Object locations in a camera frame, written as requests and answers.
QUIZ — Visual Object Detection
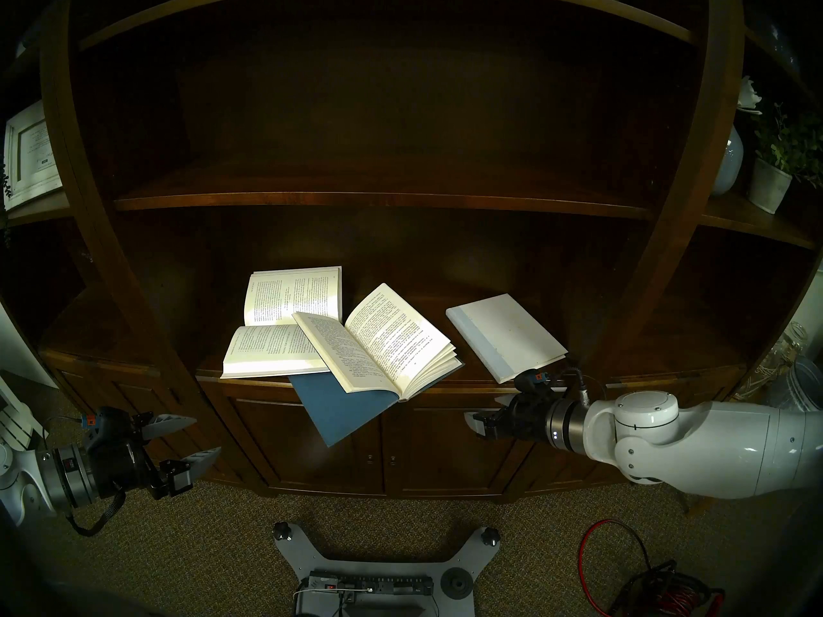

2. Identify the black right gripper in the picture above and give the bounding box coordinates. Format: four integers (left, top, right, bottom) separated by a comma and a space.
464, 394, 554, 442

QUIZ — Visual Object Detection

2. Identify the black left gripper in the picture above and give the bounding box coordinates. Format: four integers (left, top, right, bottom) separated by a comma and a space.
95, 414, 222, 499

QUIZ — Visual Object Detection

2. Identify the blue hardcover book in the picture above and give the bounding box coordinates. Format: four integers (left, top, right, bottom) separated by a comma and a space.
288, 283, 464, 448

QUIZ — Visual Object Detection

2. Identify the white paperback with ink drawing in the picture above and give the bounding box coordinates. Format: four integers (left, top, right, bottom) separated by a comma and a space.
221, 267, 343, 379

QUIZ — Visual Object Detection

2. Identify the white book pale blue spine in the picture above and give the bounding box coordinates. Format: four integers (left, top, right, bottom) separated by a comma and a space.
446, 294, 569, 384

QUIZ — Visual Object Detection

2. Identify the white slatted side table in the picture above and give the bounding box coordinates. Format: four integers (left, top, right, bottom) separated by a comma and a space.
0, 371, 49, 457

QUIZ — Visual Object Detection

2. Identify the black round disc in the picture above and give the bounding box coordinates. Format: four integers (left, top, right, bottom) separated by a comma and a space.
440, 569, 473, 600

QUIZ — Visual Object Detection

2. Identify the black power strip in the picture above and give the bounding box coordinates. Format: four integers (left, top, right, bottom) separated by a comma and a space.
302, 571, 435, 597

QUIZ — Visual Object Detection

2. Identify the clear glass jar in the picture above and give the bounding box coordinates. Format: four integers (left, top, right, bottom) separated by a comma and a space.
739, 323, 808, 398

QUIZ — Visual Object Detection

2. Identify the dark wooden bookshelf cabinet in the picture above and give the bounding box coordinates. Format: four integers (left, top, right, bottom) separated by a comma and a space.
0, 0, 823, 501

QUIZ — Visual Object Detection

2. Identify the white framed certificate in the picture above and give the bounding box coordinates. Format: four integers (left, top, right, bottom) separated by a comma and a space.
3, 100, 64, 211

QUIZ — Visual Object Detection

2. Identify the white ceramic vase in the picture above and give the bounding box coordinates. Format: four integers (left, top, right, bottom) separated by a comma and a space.
710, 124, 745, 196

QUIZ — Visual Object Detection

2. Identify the green plant in white pot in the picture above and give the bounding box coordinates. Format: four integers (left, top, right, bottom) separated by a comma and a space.
747, 102, 823, 215

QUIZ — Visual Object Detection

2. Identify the white artificial flower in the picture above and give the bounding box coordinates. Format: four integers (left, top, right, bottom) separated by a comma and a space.
736, 76, 764, 115

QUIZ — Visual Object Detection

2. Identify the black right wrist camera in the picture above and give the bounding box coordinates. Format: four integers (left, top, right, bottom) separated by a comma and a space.
514, 368, 557, 395

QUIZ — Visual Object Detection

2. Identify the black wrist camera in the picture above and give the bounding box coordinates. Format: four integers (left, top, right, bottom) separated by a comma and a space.
514, 368, 557, 395
82, 411, 132, 452

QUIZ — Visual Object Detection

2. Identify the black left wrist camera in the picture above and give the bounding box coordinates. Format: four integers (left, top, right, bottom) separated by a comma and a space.
82, 411, 132, 452

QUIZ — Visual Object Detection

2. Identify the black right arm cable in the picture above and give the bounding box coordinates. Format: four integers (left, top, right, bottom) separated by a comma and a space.
559, 365, 605, 406

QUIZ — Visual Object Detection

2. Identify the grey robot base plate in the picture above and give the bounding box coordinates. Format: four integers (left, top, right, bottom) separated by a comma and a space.
271, 521, 502, 617

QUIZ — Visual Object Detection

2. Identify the red cable reel with cord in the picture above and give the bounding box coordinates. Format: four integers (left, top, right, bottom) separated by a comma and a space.
579, 519, 727, 617

